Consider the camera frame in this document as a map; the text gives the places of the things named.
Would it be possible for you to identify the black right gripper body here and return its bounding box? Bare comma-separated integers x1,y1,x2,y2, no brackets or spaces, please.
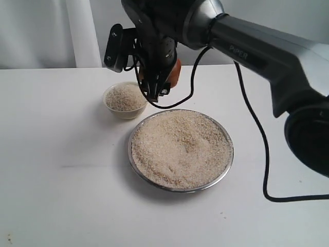
121,1,195,77

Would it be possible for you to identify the brown wooden cup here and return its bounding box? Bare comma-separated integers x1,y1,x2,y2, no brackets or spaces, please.
138,59,181,88

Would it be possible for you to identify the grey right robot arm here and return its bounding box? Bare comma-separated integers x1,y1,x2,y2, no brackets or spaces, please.
122,1,328,176

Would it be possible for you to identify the cream ceramic bowl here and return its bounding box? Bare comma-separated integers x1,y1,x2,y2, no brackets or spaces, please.
102,81,148,120

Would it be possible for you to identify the rice in cream bowl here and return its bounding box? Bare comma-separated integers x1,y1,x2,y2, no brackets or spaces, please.
105,84,147,112

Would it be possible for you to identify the rice in metal tray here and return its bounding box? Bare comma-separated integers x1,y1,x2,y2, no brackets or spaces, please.
131,112,231,190

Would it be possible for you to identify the round metal tray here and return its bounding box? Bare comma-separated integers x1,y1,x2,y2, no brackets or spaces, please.
127,109,234,193

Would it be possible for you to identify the white backdrop cloth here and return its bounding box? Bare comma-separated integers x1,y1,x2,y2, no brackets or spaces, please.
1,1,328,69

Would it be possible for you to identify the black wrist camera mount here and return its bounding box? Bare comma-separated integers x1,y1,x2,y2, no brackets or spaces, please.
104,23,137,73

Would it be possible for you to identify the black camera cable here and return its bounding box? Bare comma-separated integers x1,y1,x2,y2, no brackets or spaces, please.
123,38,329,203

